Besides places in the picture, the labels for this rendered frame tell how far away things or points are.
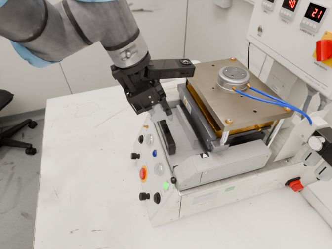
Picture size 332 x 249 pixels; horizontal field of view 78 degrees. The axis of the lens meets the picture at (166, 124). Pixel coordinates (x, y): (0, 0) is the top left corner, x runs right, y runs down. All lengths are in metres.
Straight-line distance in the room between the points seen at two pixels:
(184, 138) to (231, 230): 0.32
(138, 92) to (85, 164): 0.49
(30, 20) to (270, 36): 0.54
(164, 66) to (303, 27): 0.32
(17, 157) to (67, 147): 1.24
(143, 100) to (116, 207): 0.41
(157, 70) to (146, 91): 0.05
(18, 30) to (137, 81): 0.23
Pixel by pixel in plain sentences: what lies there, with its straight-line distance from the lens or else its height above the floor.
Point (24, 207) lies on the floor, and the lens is 1.83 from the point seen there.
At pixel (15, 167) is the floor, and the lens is 2.09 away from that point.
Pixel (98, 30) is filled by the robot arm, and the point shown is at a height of 1.29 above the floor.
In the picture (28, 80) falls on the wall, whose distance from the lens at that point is 2.21.
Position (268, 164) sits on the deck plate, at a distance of 0.66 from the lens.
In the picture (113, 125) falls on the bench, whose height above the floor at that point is 0.75.
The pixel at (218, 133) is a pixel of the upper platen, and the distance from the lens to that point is 0.52.
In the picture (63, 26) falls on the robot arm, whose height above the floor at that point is 1.30.
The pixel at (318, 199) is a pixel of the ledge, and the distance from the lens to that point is 0.84.
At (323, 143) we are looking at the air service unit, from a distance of 0.55.
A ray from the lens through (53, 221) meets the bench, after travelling 0.79.
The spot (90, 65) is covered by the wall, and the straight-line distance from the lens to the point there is 2.11.
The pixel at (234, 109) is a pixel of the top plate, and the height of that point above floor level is 1.11.
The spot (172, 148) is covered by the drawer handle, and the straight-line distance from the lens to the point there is 0.54.
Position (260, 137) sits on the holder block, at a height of 0.99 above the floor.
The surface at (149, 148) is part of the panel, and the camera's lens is 0.71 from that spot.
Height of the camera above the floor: 1.42
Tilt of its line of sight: 45 degrees down
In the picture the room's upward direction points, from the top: straight up
